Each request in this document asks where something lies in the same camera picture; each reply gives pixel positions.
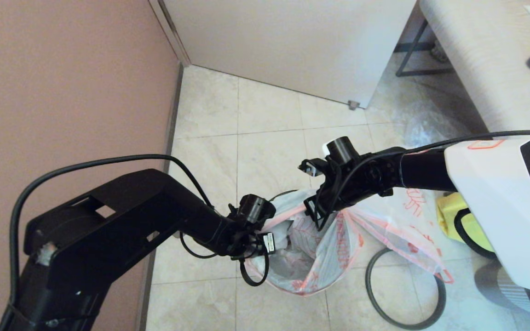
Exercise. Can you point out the white door frame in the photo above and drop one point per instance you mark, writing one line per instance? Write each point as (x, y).
(175, 37)

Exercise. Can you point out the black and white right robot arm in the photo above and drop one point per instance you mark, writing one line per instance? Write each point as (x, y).
(490, 193)

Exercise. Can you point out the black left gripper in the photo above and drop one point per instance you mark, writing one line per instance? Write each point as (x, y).
(253, 207)

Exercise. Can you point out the white ribbed round stool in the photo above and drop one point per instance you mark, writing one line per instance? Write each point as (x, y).
(495, 285)

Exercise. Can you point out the clear plastic bag with dark items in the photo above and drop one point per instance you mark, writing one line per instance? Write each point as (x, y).
(430, 128)

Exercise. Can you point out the small metal door bracket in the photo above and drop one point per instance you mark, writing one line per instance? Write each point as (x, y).
(353, 104)

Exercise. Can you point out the white plastic bag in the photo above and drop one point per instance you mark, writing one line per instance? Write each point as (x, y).
(403, 220)

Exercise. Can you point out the light wood grain table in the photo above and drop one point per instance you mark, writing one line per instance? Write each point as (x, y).
(486, 69)

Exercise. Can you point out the white door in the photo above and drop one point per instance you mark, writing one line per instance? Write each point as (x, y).
(292, 41)

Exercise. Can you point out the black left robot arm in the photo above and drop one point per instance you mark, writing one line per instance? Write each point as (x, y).
(122, 220)

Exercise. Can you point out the grey metal baseboard strip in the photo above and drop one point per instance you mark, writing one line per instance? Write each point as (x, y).
(173, 115)

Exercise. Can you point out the yellow fabric bag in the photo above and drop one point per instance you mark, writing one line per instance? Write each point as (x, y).
(446, 216)

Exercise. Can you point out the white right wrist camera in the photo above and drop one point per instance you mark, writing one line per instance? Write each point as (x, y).
(325, 148)

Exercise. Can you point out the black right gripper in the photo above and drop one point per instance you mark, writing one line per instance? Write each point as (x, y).
(343, 149)

